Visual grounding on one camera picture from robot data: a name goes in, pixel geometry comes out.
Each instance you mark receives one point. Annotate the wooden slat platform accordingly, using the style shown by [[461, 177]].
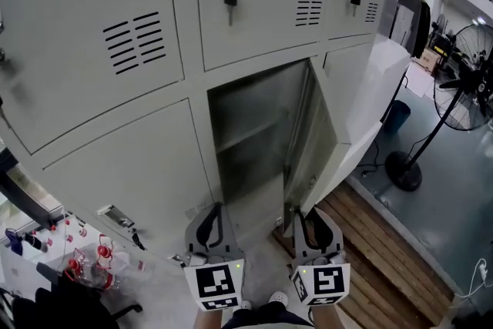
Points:
[[385, 242]]

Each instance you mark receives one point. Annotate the black pedestal fan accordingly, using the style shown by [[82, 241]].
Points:
[[402, 169]]

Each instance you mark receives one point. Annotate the grey metal locker cabinet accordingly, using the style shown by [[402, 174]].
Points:
[[96, 88]]

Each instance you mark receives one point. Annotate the person's left forearm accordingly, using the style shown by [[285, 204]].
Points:
[[208, 319]]

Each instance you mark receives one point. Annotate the person's dark trousers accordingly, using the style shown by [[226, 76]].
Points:
[[265, 317]]

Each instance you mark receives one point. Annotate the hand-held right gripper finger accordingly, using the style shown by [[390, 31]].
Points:
[[325, 229], [302, 231]]

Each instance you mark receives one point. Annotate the person's white shoe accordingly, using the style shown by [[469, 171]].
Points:
[[278, 296], [243, 305]]

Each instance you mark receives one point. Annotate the brown cardboard box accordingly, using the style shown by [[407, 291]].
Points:
[[429, 59]]

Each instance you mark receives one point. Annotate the black hanging jacket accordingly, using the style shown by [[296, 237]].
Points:
[[418, 23]]

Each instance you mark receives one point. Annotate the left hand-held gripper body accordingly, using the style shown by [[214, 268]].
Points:
[[215, 281]]

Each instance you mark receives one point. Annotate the black office chair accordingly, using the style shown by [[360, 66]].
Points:
[[65, 304]]

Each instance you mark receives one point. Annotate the person's right forearm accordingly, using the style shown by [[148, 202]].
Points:
[[329, 317]]

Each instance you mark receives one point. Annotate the black flask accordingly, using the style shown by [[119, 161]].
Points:
[[36, 242]]

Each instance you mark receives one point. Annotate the dark blue bin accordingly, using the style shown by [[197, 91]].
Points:
[[396, 115]]

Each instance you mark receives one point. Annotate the row of small water bottles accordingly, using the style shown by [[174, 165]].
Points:
[[82, 232]]

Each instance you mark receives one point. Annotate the person's right white shoe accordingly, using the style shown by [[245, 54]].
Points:
[[278, 296]]

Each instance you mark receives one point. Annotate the large white box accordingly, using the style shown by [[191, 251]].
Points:
[[381, 61]]

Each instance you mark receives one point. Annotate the person's left white shoe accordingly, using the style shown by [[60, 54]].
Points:
[[243, 305]]

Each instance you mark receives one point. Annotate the black framed glass window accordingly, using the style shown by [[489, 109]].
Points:
[[27, 196]]

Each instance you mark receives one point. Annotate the white floor sheet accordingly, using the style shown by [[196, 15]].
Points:
[[420, 81]]

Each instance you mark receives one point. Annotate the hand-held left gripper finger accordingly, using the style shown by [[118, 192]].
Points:
[[222, 227], [204, 227]]

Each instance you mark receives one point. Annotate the blue cloth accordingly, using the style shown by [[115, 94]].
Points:
[[14, 242]]

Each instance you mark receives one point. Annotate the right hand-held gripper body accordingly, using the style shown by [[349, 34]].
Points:
[[327, 281]]

